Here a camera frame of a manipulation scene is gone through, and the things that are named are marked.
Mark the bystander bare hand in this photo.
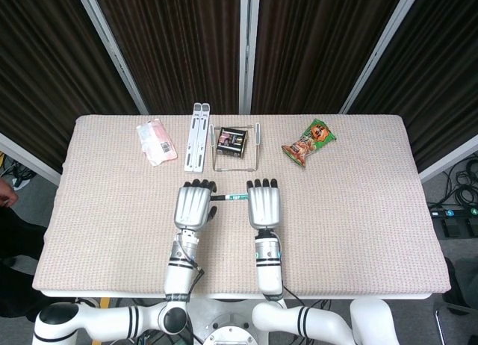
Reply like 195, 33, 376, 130
0, 178, 20, 208

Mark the white slanted frame post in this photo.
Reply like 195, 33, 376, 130
73, 0, 149, 115
338, 0, 424, 115

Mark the silver wire display stand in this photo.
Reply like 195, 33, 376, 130
209, 122, 262, 173

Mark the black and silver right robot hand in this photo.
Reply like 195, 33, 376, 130
244, 177, 283, 231

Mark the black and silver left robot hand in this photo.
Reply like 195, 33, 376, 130
173, 178, 219, 232

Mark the white upright frame post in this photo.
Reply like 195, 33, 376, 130
238, 0, 261, 115

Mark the pink and white tissue packet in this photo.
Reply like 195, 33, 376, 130
135, 120, 178, 168

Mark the black robot wrist cable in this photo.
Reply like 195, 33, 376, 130
176, 235, 205, 283

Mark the orange and green snack bag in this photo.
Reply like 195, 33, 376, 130
280, 118, 338, 169

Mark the black rectangular tin can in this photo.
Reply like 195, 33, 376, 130
215, 126, 249, 160

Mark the grey folded laptop stand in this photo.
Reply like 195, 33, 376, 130
183, 102, 212, 174

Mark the black floor cable bundle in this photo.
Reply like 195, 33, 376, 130
443, 161, 478, 208

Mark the beige woven table cloth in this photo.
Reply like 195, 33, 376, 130
31, 114, 451, 296

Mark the white table frame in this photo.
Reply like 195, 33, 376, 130
38, 287, 435, 302

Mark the round white robot base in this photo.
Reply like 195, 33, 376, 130
202, 323, 252, 345

